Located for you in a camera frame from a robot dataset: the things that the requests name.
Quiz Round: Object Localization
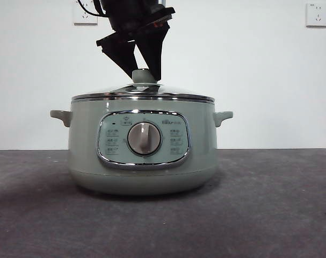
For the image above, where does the glass lid with green knob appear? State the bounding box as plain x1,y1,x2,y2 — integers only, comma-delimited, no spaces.
70,68,215,103

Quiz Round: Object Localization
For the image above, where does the white wall socket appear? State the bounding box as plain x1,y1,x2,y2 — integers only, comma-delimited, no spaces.
305,2,326,28
73,0,98,26

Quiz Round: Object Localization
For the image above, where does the black cable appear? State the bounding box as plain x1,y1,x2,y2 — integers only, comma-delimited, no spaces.
76,0,111,18

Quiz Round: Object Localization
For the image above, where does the pale green electric cooking pot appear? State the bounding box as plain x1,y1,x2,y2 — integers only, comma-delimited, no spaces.
49,97,234,196

